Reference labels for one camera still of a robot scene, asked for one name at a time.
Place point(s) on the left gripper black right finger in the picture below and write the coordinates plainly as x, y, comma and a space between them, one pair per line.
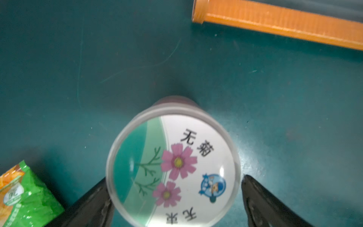
263, 209

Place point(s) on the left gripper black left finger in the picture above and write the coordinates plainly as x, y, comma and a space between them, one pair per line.
94, 209

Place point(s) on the jar with purple flower lid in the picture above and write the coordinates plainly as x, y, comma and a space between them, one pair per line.
173, 165

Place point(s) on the wooden two-tier shelf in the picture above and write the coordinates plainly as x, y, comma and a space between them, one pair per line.
280, 21

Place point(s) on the green snack bag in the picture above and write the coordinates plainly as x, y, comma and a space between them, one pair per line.
25, 199

